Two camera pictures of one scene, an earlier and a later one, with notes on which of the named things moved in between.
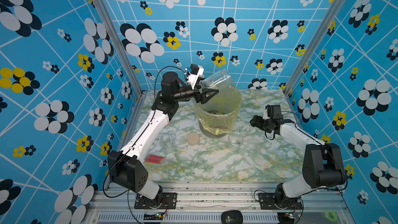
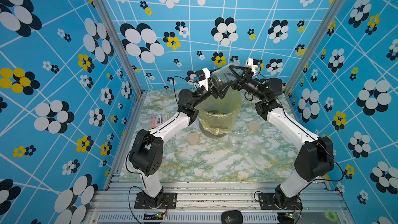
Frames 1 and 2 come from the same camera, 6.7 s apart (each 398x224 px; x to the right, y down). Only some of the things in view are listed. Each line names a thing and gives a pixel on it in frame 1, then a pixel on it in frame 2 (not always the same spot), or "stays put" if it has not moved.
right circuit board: (286, 218) stays put
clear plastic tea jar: (235, 141) stays put
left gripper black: (201, 98) -> (215, 94)
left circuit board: (153, 216) stays put
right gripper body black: (261, 123) -> (251, 85)
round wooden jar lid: (193, 138) stays put
